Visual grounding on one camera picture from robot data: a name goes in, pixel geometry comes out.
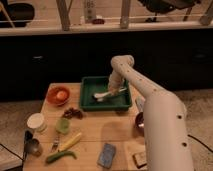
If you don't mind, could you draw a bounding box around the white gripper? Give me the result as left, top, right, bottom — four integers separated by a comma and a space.
108, 71, 124, 95

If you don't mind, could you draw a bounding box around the white dish brush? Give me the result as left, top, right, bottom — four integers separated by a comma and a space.
92, 87, 128, 102

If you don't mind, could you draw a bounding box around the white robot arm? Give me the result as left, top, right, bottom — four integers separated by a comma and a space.
108, 55, 194, 171

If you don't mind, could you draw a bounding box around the wooden block brush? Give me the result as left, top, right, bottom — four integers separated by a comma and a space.
133, 152, 147, 169

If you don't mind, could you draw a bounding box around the green plastic tray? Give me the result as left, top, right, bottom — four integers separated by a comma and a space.
79, 76, 132, 111

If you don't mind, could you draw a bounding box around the light blue cloth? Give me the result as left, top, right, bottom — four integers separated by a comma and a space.
135, 97, 144, 112

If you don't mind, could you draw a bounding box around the dark purple bowl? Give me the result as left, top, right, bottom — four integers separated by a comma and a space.
135, 113, 144, 133

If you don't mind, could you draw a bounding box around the bunch of dark grapes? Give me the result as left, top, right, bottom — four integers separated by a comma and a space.
63, 108, 83, 119

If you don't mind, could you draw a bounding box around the egg in bowl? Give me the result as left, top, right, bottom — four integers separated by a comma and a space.
56, 91, 66, 100

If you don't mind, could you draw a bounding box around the orange bowl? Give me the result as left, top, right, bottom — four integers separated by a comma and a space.
46, 86, 70, 106

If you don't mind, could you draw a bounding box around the green plastic cup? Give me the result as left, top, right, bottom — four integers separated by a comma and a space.
55, 118, 70, 134

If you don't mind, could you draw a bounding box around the blue sponge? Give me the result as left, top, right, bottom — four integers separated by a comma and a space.
97, 143, 116, 169

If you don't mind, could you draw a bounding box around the yellow corn cob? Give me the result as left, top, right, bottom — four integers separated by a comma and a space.
59, 133, 82, 151

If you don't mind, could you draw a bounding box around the wooden table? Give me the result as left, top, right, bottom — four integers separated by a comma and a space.
23, 83, 146, 171

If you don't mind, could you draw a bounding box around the small metal fork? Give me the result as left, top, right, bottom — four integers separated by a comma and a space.
51, 133, 60, 152

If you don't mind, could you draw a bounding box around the white cup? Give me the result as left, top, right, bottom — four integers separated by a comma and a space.
27, 113, 47, 132

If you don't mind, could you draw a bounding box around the black office chair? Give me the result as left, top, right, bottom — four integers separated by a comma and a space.
138, 0, 201, 23

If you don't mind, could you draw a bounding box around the green pepper toy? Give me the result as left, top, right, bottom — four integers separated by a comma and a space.
45, 151, 77, 164

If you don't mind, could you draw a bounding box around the metal measuring scoop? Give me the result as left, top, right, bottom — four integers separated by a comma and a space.
23, 131, 43, 158

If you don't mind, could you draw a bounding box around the dark chair at left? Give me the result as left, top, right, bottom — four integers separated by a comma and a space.
0, 0, 35, 28

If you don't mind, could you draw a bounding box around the black cable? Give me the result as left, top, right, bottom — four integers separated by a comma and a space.
187, 133, 213, 154

